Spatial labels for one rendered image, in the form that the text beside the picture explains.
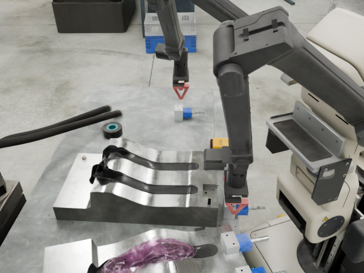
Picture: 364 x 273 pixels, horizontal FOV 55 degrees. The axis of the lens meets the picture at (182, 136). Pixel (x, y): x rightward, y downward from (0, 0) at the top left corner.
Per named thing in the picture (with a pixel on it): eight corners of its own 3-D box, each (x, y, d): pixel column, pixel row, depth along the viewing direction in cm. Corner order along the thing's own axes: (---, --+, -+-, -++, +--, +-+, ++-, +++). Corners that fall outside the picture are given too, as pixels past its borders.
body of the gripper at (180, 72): (173, 83, 139) (172, 66, 135) (173, 72, 147) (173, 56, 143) (189, 83, 139) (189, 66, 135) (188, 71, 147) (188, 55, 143)
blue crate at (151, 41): (195, 40, 445) (195, 23, 432) (196, 53, 412) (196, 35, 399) (148, 40, 445) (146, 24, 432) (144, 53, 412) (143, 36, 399)
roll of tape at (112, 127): (125, 136, 144) (124, 129, 142) (105, 141, 141) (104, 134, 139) (119, 126, 150) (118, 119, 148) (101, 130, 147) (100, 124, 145)
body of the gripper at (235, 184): (225, 198, 100) (227, 179, 95) (223, 174, 108) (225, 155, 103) (248, 199, 99) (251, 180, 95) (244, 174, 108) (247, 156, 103)
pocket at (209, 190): (216, 193, 111) (217, 184, 108) (217, 205, 106) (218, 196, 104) (202, 192, 111) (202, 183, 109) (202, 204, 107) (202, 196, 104)
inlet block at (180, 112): (203, 114, 157) (203, 104, 154) (204, 120, 153) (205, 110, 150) (174, 115, 157) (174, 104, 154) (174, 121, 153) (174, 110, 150)
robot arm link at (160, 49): (174, 56, 128) (181, 34, 129) (147, 51, 131) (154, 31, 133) (183, 69, 139) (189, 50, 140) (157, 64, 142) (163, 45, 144)
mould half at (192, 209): (215, 170, 127) (217, 141, 119) (216, 227, 106) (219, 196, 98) (81, 165, 130) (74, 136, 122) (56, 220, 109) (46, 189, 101)
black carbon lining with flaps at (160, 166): (199, 166, 118) (199, 144, 113) (197, 201, 105) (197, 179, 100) (98, 162, 120) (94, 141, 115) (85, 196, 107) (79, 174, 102)
